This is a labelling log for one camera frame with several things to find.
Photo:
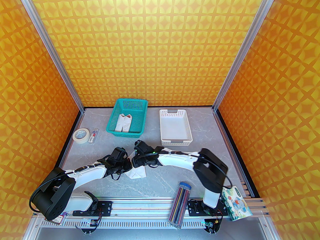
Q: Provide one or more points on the white paper napkin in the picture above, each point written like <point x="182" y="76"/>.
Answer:
<point x="137" y="173"/>

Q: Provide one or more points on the white plastic basket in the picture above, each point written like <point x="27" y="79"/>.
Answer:
<point x="175" y="127"/>

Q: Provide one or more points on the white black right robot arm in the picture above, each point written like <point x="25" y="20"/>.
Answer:
<point x="211" y="169"/>

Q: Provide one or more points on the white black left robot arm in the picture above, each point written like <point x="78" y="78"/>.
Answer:
<point x="50" y="196"/>

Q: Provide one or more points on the folded white napkin bundle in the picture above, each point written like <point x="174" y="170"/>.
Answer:
<point x="118" y="126"/>
<point x="126" y="125"/>

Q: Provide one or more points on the cream masking tape roll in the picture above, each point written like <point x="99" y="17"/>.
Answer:
<point x="80" y="141"/>

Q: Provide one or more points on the teal plastic mesh basket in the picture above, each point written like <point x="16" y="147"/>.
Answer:
<point x="136" y="124"/>

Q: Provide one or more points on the small clear plastic box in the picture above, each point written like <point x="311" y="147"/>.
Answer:
<point x="93" y="135"/>

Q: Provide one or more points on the clear case of coloured pencils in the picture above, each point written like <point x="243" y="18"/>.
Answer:
<point x="180" y="204"/>

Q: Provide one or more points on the small electronics board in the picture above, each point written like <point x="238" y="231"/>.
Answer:
<point x="209" y="225"/>
<point x="93" y="223"/>

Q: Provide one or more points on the white box of coloured markers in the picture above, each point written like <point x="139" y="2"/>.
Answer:
<point x="58" y="220"/>

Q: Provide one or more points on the patterned tissue pack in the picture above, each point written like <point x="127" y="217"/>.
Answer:
<point x="236" y="204"/>

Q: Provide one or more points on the aluminium mounting rail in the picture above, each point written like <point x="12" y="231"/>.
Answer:
<point x="145" y="206"/>

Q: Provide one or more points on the aluminium frame post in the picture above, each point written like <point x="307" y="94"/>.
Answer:
<point x="245" y="46"/>
<point x="50" y="49"/>

